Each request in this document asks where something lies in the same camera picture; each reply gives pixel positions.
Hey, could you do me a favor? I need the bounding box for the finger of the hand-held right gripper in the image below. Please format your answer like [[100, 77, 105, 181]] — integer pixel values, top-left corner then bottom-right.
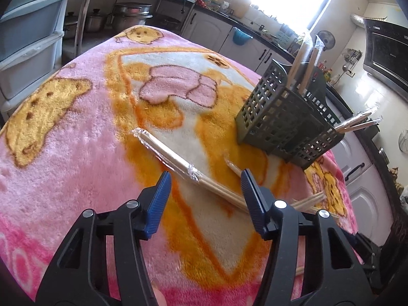
[[347, 231, 377, 271]]

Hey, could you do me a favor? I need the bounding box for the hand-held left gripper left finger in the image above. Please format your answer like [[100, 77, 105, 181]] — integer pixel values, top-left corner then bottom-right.
[[33, 170, 173, 306]]

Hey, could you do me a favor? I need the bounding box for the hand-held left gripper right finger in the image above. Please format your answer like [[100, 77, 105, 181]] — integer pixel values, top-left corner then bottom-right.
[[240, 169, 373, 306]]

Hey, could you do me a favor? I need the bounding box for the chopstick pair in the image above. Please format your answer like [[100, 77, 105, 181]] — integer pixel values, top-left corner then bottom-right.
[[132, 127, 251, 212]]

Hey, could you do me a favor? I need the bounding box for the grey perforated utensil holder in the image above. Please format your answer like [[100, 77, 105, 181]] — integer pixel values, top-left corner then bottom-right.
[[235, 58, 346, 170]]

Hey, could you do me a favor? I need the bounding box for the person's left hand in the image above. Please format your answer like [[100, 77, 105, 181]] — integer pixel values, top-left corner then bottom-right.
[[150, 279, 168, 306]]

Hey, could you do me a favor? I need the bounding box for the pink printed blanket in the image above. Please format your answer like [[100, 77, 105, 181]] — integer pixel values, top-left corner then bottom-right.
[[0, 25, 364, 306]]

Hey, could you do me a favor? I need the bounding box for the cluster of sauce bottles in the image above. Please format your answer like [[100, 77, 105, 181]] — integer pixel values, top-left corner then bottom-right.
[[314, 60, 334, 83]]

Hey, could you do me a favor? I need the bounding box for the blue hanging basket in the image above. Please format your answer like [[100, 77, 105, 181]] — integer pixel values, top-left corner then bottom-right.
[[232, 27, 254, 45]]

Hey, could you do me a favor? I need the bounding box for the black wok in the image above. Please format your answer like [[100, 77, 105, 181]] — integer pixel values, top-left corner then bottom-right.
[[153, 16, 181, 30]]

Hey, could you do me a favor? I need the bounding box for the steel steamer pot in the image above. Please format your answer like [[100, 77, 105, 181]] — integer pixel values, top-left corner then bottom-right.
[[110, 3, 154, 31]]

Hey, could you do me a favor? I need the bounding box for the medium steel pot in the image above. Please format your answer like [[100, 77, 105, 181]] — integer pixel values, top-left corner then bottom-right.
[[84, 9, 107, 32]]

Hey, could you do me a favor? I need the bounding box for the wooden cutting board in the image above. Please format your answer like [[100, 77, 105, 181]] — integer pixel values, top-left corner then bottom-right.
[[229, 0, 251, 18]]

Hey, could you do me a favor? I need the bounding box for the small steel pot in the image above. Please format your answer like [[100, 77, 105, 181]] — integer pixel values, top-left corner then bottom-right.
[[64, 12, 79, 39]]

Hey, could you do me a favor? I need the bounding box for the black range hood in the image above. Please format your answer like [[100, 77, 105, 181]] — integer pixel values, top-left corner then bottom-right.
[[363, 18, 408, 93]]

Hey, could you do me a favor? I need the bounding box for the metal shelf rack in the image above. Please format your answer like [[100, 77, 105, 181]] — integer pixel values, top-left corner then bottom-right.
[[75, 0, 198, 58]]

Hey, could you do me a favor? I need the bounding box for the pastel plastic drawer unit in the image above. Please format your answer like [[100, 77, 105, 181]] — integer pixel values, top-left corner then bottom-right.
[[0, 0, 72, 115]]

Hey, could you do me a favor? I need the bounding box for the small wall fan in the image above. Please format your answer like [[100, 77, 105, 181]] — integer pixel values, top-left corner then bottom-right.
[[315, 30, 336, 50]]

